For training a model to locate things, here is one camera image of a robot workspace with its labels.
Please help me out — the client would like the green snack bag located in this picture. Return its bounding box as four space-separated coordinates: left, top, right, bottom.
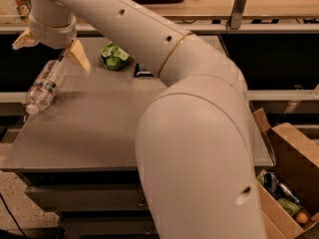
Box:
100 42 132 71

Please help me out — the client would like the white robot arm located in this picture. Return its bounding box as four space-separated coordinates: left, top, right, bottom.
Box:
29 0 267 239

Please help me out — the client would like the silver drink can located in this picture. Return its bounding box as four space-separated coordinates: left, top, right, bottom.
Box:
278 182 301 204

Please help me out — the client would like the blue drink can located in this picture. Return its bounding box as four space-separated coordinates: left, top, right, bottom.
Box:
264 172 277 194

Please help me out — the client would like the clear plastic water bottle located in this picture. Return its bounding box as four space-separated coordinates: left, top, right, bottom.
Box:
26 60 66 115

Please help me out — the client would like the green packet in box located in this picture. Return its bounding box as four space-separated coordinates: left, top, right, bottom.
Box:
277 197 301 217

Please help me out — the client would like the open cardboard box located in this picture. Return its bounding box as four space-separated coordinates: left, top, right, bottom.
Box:
253 109 319 239

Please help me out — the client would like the orange fruit in box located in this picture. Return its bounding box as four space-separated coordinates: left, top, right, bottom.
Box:
295 211 310 224

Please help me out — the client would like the black cable on floor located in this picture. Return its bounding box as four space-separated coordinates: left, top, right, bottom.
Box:
0 192 29 239

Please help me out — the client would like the right metal bracket post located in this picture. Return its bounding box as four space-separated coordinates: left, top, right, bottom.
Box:
227 0 247 30

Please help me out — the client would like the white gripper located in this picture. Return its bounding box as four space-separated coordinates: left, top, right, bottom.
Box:
12 15 91 75

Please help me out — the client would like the dark blue snack bar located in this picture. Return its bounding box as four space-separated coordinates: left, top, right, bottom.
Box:
134 64 153 78

